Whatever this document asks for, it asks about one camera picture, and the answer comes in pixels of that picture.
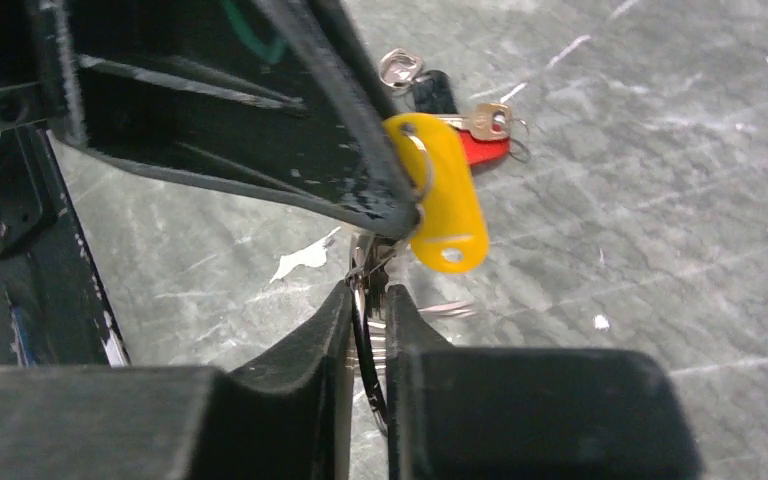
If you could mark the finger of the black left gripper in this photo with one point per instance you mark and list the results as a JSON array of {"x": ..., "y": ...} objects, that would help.
[
  {"x": 241, "y": 97},
  {"x": 339, "y": 29}
]

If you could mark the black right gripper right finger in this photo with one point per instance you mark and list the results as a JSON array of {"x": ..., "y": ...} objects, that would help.
[{"x": 469, "y": 412}]

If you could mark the red key tag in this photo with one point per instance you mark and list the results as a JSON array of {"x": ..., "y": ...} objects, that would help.
[{"x": 480, "y": 152}]

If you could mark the brass key with red tag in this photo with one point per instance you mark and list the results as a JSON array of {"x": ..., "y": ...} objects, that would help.
[{"x": 487, "y": 122}]

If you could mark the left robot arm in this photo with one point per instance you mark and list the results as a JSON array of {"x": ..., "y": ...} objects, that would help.
[{"x": 53, "y": 307}]

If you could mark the large metal keyring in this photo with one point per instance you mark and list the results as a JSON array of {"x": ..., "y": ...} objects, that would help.
[{"x": 367, "y": 279}]

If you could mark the black key fob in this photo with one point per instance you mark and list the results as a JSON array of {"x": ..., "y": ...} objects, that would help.
[{"x": 432, "y": 93}]

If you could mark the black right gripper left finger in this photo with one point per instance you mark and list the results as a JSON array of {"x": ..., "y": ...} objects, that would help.
[{"x": 285, "y": 414}]

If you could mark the yellow key tag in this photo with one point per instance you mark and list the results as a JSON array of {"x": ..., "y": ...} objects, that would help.
[{"x": 451, "y": 236}]

